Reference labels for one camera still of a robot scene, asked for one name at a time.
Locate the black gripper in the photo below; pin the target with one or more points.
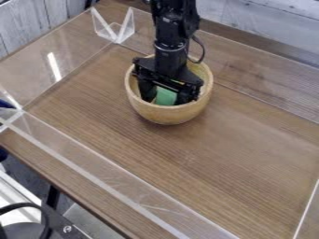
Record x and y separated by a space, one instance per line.
166 70

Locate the green rectangular block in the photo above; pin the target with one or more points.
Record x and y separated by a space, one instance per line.
166 97

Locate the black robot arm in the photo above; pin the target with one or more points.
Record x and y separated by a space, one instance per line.
176 22

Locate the brown wooden bowl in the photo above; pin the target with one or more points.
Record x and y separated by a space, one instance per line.
170 114

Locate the black table leg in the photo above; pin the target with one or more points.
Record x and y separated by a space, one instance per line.
52 197

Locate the clear acrylic corner bracket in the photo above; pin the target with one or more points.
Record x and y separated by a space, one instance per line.
115 32

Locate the clear acrylic tray wall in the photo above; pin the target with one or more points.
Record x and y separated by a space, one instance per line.
123 153

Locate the metal base plate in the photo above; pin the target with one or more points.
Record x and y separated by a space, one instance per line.
91 226

